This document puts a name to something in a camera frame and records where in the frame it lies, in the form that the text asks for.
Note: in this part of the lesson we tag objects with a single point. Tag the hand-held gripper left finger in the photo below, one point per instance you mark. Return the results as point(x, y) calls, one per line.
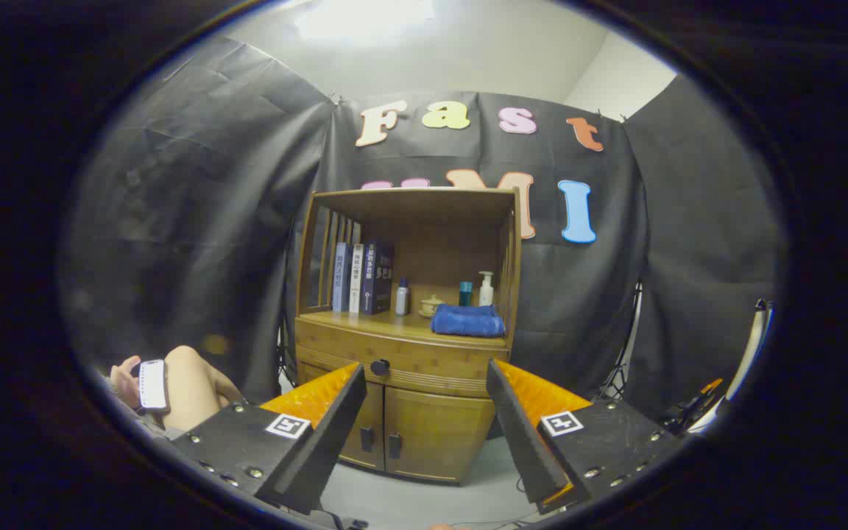
point(324, 442)

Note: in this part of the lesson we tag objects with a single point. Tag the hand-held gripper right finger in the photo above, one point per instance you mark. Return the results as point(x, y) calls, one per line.
point(523, 442)

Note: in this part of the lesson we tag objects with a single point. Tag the white smartphone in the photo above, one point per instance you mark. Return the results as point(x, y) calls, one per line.
point(152, 384)

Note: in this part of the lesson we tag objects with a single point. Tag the wooden cabinet door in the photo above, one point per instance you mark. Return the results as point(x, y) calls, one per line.
point(374, 408)
point(439, 434)

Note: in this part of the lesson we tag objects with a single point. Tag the wooden countertop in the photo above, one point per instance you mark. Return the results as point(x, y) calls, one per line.
point(394, 324)

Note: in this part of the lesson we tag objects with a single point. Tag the wooden cabinet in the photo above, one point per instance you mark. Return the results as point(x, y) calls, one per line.
point(439, 258)

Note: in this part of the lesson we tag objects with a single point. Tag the folded blue towel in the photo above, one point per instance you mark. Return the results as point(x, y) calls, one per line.
point(468, 322)

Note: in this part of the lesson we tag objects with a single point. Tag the backdrop stand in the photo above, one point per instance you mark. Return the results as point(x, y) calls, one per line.
point(626, 346)

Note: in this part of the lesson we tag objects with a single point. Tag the white pump bottle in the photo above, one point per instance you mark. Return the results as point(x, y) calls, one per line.
point(486, 294)

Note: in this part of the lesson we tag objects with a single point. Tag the teal cylinder bottle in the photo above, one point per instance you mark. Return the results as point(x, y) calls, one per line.
point(465, 294)

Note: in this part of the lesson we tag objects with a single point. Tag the white bottle with blue cap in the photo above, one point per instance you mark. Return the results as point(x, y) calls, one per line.
point(402, 300)

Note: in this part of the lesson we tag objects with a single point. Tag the light blue book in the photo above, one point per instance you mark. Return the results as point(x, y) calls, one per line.
point(340, 280)

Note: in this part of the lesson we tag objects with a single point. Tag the beige lidded teacup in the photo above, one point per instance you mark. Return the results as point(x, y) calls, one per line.
point(432, 307)

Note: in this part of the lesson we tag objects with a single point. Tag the white book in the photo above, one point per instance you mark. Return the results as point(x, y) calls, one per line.
point(355, 280)

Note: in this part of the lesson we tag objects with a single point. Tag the dark blue book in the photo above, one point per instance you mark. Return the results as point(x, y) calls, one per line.
point(376, 280)

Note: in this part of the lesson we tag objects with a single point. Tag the black device with orange tip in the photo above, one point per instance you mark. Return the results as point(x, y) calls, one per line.
point(693, 408)

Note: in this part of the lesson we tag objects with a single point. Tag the black backdrop cloth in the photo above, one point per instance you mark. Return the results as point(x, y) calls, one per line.
point(196, 221)

